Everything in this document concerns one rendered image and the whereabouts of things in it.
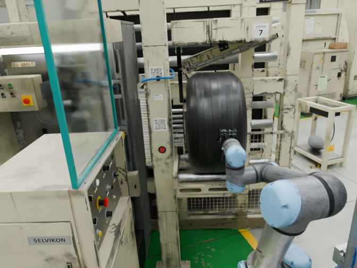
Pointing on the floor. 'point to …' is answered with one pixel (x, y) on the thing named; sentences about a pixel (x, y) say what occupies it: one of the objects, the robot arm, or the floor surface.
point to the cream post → (168, 254)
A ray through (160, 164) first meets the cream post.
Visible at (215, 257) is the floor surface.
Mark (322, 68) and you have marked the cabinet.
